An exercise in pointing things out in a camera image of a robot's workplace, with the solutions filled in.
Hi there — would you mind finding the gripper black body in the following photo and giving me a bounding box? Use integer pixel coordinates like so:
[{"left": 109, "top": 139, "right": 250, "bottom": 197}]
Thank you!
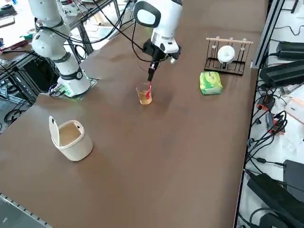
[{"left": 142, "top": 39, "right": 182, "bottom": 63}]

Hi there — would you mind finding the glass measuring cup amber solution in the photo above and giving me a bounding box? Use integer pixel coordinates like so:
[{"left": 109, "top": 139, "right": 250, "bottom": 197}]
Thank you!
[{"left": 135, "top": 82, "right": 153, "bottom": 105}]

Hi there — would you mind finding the green tissue pack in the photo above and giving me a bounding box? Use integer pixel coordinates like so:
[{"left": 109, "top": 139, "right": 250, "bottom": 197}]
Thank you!
[{"left": 199, "top": 71, "right": 224, "bottom": 96}]

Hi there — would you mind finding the beige lidded desktop bin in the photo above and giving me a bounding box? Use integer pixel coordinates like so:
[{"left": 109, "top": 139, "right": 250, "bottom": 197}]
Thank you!
[{"left": 48, "top": 115, "right": 94, "bottom": 162}]

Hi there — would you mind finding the orange black plug adapter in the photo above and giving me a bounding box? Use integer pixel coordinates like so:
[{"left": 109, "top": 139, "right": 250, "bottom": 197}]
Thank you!
[
  {"left": 257, "top": 94, "right": 276, "bottom": 111},
  {"left": 266, "top": 113, "right": 285, "bottom": 136}
]

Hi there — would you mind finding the black power brick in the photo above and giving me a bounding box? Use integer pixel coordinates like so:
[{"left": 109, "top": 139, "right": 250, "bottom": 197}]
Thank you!
[
  {"left": 247, "top": 173, "right": 304, "bottom": 228},
  {"left": 258, "top": 60, "right": 304, "bottom": 88},
  {"left": 276, "top": 41, "right": 304, "bottom": 61},
  {"left": 284, "top": 159, "right": 304, "bottom": 198}
]

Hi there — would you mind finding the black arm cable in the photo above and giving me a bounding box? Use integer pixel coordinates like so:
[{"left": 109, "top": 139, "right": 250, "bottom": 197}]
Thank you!
[{"left": 131, "top": 20, "right": 154, "bottom": 64}]

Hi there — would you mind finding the black wire rack wooden rod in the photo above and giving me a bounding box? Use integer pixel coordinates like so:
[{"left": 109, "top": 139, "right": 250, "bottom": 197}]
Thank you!
[{"left": 203, "top": 37, "right": 254, "bottom": 76}]

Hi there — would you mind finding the black cable with white tag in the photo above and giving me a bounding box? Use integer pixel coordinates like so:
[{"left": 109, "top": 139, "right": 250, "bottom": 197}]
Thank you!
[{"left": 35, "top": 0, "right": 143, "bottom": 48}]

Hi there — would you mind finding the aluminium frame post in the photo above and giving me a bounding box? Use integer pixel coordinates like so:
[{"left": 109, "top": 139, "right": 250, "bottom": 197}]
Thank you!
[{"left": 250, "top": 0, "right": 285, "bottom": 69}]

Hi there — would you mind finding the perforated aluminium rail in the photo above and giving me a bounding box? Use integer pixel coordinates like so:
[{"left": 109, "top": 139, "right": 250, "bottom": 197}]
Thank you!
[{"left": 0, "top": 192, "right": 54, "bottom": 228}]

